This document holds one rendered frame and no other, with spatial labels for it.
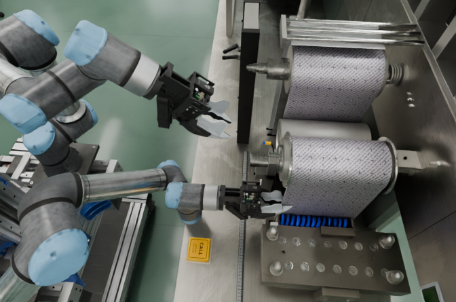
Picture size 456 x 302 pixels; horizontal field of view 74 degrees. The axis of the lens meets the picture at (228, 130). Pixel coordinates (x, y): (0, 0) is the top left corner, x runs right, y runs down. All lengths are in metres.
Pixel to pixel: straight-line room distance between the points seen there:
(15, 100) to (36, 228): 0.28
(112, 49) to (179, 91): 0.14
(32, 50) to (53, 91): 0.38
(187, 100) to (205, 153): 0.66
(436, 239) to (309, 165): 0.31
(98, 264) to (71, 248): 1.15
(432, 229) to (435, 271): 0.09
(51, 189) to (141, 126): 1.74
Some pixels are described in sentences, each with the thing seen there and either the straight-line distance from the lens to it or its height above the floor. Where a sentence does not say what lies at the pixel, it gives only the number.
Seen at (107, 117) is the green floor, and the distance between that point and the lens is 2.65.
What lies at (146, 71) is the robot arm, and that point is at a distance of 0.58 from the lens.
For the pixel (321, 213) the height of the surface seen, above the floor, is 1.05.
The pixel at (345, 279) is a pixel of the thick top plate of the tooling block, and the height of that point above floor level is 1.03.
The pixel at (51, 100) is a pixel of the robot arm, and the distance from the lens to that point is 0.64.
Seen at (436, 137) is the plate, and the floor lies 1.37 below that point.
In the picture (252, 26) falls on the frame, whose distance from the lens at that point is 0.87.
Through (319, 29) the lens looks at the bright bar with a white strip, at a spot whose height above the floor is 1.45.
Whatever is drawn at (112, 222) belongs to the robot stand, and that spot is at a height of 0.21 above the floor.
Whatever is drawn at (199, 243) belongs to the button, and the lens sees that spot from 1.06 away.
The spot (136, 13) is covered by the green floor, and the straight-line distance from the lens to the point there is 3.66.
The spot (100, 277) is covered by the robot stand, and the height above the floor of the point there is 0.21.
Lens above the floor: 1.95
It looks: 55 degrees down
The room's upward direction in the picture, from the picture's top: straight up
